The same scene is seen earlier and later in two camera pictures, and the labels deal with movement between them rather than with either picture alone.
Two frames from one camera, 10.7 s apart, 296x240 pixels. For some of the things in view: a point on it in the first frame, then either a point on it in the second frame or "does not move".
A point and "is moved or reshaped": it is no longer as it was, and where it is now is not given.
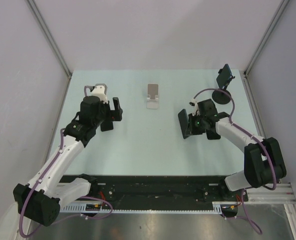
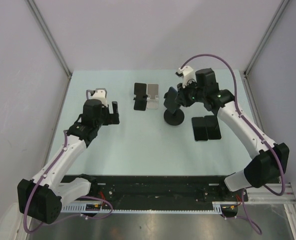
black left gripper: (117, 112) does not move
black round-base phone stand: (221, 97) is moved or reshaped
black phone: (194, 126) is moved or reshaped
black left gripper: (161, 192) does not move
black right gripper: (188, 124) → (182, 96)
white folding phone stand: (152, 96) does not move
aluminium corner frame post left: (51, 38) does not move
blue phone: (224, 77) → (169, 102)
